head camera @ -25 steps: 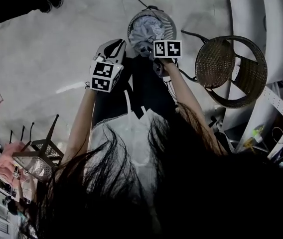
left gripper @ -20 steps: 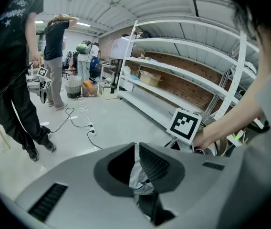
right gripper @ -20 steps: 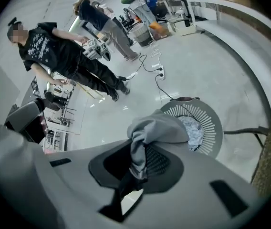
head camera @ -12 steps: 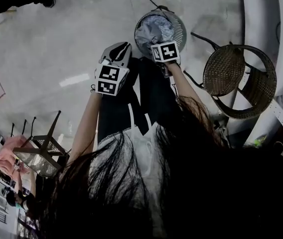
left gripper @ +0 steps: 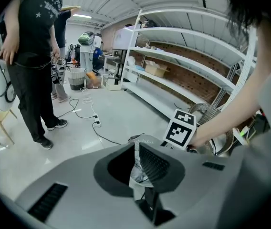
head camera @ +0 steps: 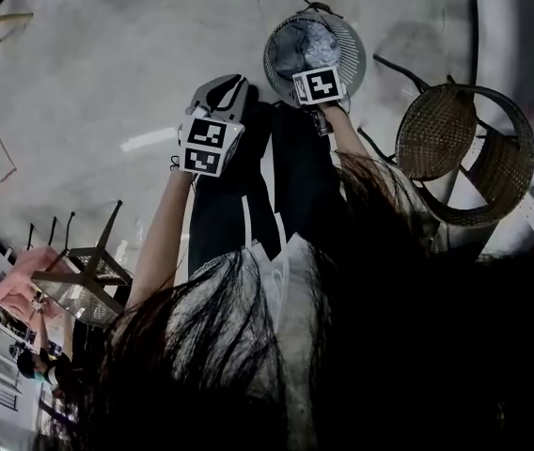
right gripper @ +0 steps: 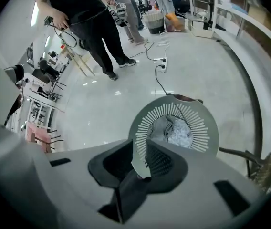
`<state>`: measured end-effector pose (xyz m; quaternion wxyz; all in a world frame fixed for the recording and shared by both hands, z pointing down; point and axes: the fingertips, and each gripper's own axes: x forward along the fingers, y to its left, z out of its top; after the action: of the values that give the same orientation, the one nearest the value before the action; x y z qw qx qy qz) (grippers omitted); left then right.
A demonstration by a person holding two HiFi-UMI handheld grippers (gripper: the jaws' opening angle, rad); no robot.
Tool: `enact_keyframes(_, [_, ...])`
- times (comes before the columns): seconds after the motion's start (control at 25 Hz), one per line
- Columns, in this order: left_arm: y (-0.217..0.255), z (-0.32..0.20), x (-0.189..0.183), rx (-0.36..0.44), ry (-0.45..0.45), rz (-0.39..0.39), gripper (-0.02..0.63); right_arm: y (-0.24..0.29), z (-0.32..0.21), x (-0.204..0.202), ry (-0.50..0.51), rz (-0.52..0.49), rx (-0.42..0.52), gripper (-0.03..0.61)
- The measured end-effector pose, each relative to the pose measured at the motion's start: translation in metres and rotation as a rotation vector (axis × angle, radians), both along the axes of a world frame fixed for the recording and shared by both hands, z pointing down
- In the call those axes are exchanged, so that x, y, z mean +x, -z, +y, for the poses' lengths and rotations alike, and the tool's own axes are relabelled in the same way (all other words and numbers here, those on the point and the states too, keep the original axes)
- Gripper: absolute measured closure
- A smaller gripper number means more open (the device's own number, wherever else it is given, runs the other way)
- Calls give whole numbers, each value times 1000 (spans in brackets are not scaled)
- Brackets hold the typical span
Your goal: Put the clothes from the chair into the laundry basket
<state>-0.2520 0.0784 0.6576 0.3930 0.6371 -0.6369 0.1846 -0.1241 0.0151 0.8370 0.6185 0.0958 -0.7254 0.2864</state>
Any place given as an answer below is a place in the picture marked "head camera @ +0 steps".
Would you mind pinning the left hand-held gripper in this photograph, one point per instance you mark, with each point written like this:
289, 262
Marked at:
206, 150

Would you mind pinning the person's right forearm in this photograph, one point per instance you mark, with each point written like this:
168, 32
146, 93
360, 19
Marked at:
349, 132

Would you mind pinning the grey slatted laundry basket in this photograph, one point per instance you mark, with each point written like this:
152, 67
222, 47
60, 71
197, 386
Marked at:
349, 50

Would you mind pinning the person's left forearm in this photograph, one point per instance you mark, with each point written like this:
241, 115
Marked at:
163, 233

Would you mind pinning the dark wicker chair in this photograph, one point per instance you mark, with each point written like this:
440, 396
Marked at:
436, 129

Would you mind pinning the person's white blouse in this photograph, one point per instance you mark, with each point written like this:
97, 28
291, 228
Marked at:
290, 275

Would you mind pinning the grey clothes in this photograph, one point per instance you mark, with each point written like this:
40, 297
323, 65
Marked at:
288, 52

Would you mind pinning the black metal mesh table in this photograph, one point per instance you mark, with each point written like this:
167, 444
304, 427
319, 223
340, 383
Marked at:
74, 299

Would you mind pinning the person's black trousers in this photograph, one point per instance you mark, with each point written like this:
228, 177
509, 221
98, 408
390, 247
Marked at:
229, 205

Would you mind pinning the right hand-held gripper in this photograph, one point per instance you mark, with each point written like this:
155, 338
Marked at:
318, 87

